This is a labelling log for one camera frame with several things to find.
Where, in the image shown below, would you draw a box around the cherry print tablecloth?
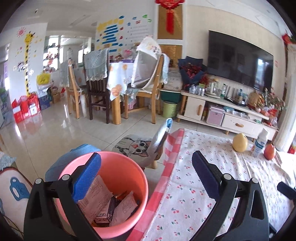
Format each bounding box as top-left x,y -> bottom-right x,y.
128,128 -> 295,240

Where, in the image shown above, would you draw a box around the left wooden chair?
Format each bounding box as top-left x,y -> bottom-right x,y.
66,59 -> 87,119

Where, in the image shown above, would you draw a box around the blue round stool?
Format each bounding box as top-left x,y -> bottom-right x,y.
45,144 -> 101,182

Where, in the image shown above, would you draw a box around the silver foil bag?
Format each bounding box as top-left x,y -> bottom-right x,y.
78,175 -> 113,223

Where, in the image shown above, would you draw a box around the green trash bin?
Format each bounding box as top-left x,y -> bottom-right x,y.
163,101 -> 177,118

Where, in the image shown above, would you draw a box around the pink plastic bucket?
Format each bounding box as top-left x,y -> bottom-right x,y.
57,151 -> 149,240

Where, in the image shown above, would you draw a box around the yellow pear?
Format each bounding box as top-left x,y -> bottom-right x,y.
232,133 -> 248,153

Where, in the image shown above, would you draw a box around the light wooden chair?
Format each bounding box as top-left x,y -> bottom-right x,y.
124,55 -> 164,124

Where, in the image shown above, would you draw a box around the red orange apple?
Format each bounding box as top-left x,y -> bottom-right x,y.
263,143 -> 276,160

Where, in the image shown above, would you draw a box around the white grey pouch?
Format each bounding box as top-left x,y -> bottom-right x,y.
109,191 -> 138,226

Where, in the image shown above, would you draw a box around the dining table with cloth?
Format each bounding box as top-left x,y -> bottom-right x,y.
107,62 -> 133,125

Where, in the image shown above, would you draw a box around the black flat television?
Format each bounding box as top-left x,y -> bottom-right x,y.
207,31 -> 273,92

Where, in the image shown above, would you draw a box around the giraffe height wall sticker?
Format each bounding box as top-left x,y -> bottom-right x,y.
24,31 -> 35,96

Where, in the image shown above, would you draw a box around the cat print small chair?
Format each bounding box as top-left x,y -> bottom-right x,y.
112,117 -> 174,170

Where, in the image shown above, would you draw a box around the cream cushion blue print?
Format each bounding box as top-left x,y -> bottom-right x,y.
1,167 -> 32,235

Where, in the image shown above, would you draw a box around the pink storage box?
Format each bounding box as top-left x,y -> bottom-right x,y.
206,104 -> 225,126

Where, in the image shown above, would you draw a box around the glass electric kettle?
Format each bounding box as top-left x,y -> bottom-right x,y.
205,79 -> 221,98

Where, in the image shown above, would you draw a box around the dark wooden chair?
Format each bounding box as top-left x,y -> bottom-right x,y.
83,48 -> 110,124

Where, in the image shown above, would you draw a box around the red flower bouquet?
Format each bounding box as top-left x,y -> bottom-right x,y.
178,56 -> 209,91

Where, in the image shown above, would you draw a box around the yellow bag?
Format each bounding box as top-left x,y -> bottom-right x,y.
37,72 -> 51,85

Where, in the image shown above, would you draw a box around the white tv cabinet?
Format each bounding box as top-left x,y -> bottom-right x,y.
177,90 -> 278,141

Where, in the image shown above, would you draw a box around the red gift bags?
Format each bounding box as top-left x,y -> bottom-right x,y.
11,93 -> 41,123

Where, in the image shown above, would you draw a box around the white plastic bottle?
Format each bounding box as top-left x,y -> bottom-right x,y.
251,128 -> 268,157

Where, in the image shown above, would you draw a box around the red chinese knot ornament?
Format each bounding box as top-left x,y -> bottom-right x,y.
155,0 -> 185,35

